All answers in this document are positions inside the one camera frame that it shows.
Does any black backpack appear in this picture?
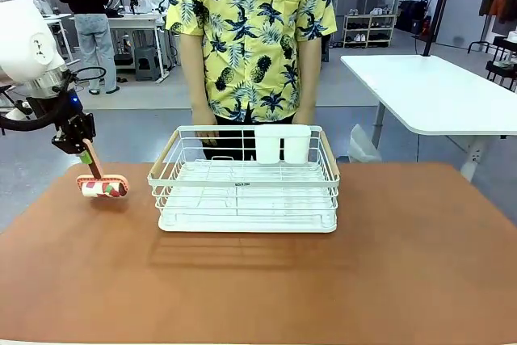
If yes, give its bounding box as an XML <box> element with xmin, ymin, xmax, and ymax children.
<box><xmin>397</xmin><ymin>0</ymin><xmax>431</xmax><ymax>35</ymax></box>

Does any lint roller with orange handle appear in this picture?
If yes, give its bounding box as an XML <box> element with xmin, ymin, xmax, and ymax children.
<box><xmin>75</xmin><ymin>138</ymin><xmax>131</xmax><ymax>200</ymax></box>

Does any large white table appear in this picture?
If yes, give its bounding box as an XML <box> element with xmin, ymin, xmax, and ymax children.
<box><xmin>340</xmin><ymin>53</ymin><xmax>517</xmax><ymax>183</ymax></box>

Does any person in yellow pineapple shirt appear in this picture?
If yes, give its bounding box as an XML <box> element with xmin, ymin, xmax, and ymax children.
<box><xmin>164</xmin><ymin>0</ymin><xmax>338</xmax><ymax>161</ymax></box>

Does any person's left hand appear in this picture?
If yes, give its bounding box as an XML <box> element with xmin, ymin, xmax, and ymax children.
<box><xmin>292</xmin><ymin>112</ymin><xmax>318</xmax><ymax>126</ymax></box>

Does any white background workbench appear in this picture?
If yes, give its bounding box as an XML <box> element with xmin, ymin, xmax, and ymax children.
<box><xmin>103</xmin><ymin>12</ymin><xmax>174</xmax><ymax>84</ymax></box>

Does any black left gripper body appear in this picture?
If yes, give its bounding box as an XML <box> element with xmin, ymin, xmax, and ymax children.
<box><xmin>51</xmin><ymin>112</ymin><xmax>97</xmax><ymax>155</ymax></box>

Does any white wire dish rack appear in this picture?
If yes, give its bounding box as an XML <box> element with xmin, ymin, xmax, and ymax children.
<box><xmin>147</xmin><ymin>125</ymin><xmax>342</xmax><ymax>219</ymax></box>

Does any black metal shelf rack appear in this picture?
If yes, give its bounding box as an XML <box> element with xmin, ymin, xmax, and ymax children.
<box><xmin>484</xmin><ymin>36</ymin><xmax>517</xmax><ymax>92</ymax></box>

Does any grey plastic stool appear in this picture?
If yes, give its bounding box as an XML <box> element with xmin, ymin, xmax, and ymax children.
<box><xmin>133</xmin><ymin>45</ymin><xmax>162</xmax><ymax>82</ymax></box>

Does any wooden shoe rack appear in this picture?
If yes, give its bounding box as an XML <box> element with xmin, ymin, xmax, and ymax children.
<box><xmin>342</xmin><ymin>13</ymin><xmax>399</xmax><ymax>49</ymax></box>

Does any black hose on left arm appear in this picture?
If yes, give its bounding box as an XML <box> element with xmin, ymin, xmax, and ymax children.
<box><xmin>0</xmin><ymin>65</ymin><xmax>108</xmax><ymax>133</ymax></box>

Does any person's right forearm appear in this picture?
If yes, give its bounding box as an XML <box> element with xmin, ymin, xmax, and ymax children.
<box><xmin>179</xmin><ymin>32</ymin><xmax>212</xmax><ymax>120</ymax></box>

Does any black floor pole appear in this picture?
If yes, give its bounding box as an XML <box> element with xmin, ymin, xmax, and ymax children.
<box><xmin>421</xmin><ymin>0</ymin><xmax>458</xmax><ymax>57</ymax></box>

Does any person's right hand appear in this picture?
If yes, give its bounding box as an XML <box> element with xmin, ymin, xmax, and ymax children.
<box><xmin>192</xmin><ymin>112</ymin><xmax>221</xmax><ymax>148</ymax></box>

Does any white cutlery holder cup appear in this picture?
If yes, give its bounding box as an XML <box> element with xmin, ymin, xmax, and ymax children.
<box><xmin>254</xmin><ymin>124</ymin><xmax>312</xmax><ymax>165</ymax></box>

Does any background person in black top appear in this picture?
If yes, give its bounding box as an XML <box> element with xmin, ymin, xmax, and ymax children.
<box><xmin>56</xmin><ymin>0</ymin><xmax>121</xmax><ymax>96</ymax></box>

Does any person's left forearm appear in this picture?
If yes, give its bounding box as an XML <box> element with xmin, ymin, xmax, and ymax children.
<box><xmin>297</xmin><ymin>34</ymin><xmax>323</xmax><ymax>120</ymax></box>

